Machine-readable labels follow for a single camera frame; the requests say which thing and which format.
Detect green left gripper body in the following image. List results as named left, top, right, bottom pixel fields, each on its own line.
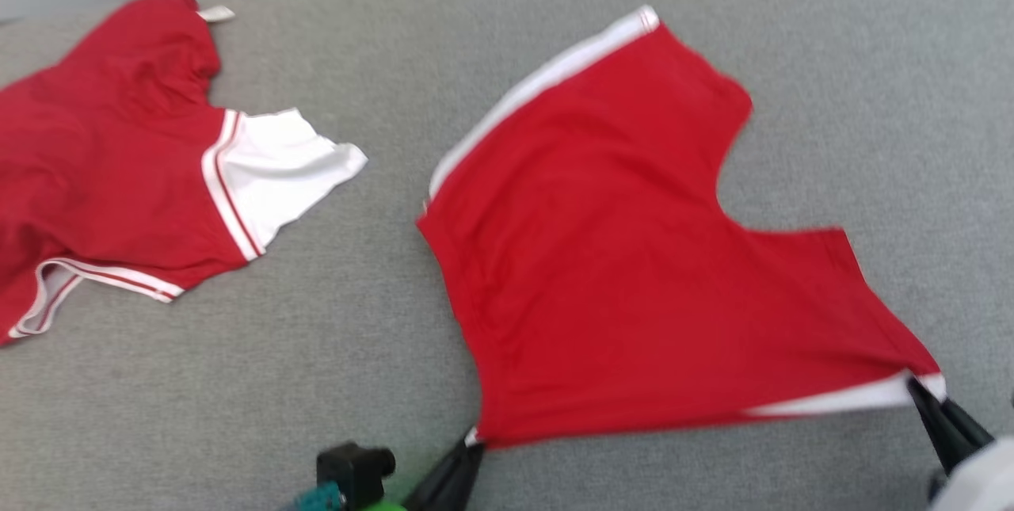
left=349, top=466, right=433, bottom=511

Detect red shirt white sleeves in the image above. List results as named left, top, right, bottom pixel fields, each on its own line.
left=0, top=0, right=370, bottom=347

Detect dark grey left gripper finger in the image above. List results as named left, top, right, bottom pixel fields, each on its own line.
left=444, top=442, right=486, bottom=511
left=404, top=432, right=475, bottom=511

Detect red shorts white trim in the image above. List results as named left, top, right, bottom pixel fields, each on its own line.
left=416, top=4, right=948, bottom=450

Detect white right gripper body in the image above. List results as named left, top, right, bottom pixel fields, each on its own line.
left=927, top=436, right=1014, bottom=511

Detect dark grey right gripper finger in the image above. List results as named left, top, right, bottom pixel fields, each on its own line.
left=906, top=376, right=964, bottom=474
left=940, top=399, right=996, bottom=452

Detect teal left camera connector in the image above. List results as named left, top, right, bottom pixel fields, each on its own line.
left=289, top=482, right=347, bottom=511

